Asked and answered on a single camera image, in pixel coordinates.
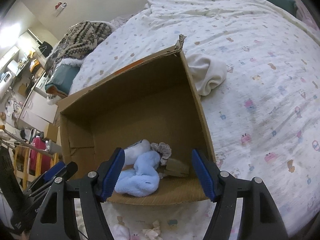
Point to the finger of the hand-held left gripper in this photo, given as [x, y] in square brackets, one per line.
[53, 171]
[67, 170]

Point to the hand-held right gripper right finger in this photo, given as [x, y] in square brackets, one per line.
[203, 175]

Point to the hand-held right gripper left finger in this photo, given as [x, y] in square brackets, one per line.
[113, 175]

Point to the light blue fluffy sock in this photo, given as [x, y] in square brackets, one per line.
[142, 175]

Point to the white striped sock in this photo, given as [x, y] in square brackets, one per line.
[136, 150]

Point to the red suitcase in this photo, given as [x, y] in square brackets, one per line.
[37, 151]

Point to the yellow wooden rack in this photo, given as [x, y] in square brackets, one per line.
[23, 160]

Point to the small brown cardboard box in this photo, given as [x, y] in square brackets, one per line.
[52, 132]

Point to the clear plastic packet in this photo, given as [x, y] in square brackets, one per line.
[120, 232]

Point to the white kitchen cabinet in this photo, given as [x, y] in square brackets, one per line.
[35, 107]

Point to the white crumpled cloth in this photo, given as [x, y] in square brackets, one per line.
[153, 230]

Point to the teal pillow with fur trim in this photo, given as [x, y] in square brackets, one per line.
[62, 78]

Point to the white folded towel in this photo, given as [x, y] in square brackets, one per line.
[207, 73]

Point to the printed white bed sheet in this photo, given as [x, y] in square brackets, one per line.
[250, 80]

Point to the black hanging garment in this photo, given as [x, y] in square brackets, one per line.
[45, 48]

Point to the patterned knit blanket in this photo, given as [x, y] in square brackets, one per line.
[80, 41]

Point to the red wall decoration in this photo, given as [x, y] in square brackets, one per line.
[60, 5]

